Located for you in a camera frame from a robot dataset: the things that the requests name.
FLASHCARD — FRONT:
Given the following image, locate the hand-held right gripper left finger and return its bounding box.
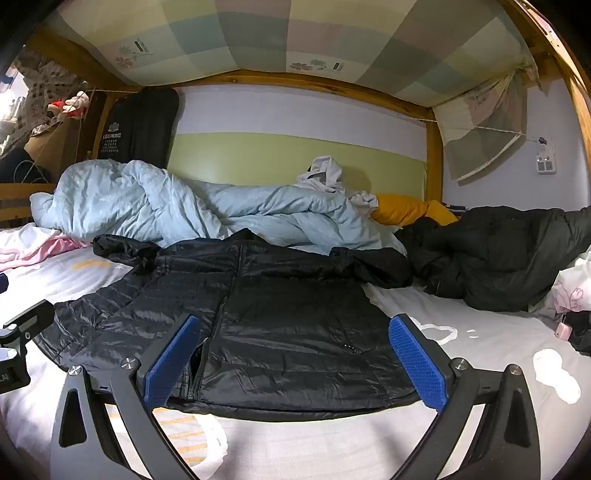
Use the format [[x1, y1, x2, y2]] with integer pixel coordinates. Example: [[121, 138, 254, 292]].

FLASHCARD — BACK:
[[50, 314, 202, 480]]

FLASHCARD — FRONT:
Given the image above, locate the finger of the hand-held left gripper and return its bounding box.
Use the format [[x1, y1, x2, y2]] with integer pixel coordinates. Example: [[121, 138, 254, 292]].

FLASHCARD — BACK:
[[2, 299, 55, 340]]

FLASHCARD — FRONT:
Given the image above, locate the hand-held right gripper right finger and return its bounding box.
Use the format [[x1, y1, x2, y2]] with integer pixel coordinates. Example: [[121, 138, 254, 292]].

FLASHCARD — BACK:
[[389, 314, 542, 480]]

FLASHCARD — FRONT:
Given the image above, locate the black puffer jacket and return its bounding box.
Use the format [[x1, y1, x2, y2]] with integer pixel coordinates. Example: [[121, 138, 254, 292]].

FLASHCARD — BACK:
[[33, 228, 422, 423]]

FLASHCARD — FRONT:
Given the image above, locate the pink cloth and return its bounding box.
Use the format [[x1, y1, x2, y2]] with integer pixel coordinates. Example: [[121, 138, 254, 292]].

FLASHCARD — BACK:
[[0, 235, 88, 273]]

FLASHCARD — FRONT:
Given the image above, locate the dark green padded coat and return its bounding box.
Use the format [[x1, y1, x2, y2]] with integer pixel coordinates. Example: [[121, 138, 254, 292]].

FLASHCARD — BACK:
[[394, 205, 591, 312]]

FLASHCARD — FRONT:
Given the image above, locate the yellow pillow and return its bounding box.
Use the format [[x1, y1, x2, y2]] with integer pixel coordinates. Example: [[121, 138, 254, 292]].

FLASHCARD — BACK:
[[372, 194, 460, 228]]

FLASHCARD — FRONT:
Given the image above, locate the light blue duvet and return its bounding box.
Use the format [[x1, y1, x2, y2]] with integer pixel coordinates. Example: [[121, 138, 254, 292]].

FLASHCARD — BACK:
[[30, 159, 398, 254]]

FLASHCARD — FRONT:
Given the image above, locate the black cloth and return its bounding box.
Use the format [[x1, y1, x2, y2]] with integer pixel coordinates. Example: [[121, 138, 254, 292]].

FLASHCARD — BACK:
[[566, 311, 591, 356]]

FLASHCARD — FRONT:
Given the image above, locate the cardboard box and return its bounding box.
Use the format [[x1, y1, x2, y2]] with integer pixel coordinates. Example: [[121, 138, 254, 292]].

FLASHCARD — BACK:
[[23, 120, 84, 162]]

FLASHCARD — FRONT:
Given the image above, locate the white pillow with pink print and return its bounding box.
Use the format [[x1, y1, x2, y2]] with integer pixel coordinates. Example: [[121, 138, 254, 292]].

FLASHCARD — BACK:
[[545, 244, 591, 319]]

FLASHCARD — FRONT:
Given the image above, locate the red and white plush toy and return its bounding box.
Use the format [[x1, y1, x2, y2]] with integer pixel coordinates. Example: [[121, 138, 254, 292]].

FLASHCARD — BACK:
[[46, 90, 90, 121]]

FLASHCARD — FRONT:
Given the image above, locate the light grey hoodie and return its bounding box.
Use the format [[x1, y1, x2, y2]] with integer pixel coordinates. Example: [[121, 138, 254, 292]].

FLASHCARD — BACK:
[[295, 156, 379, 217]]

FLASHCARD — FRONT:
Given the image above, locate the black hanging bag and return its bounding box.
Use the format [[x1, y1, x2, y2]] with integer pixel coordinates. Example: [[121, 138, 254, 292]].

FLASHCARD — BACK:
[[97, 88, 181, 171]]

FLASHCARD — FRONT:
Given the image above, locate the patterned cloth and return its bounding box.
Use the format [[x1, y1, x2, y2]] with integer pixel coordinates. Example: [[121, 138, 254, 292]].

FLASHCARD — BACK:
[[9, 60, 88, 139]]

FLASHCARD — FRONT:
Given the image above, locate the checked curtain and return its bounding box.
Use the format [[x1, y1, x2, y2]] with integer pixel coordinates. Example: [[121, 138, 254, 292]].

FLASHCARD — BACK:
[[434, 69, 529, 185]]

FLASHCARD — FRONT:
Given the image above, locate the pastel checked bunk cloth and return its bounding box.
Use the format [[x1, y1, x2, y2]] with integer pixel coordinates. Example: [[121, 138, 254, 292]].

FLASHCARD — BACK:
[[46, 0, 555, 109]]

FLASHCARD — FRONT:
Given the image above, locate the wooden bunk bed frame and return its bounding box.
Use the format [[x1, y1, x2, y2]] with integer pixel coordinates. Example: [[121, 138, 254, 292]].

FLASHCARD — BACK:
[[0, 0, 591, 232]]

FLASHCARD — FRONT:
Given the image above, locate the white wall socket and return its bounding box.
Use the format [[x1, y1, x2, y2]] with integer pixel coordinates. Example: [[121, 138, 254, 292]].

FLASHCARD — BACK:
[[533, 136, 557, 176]]

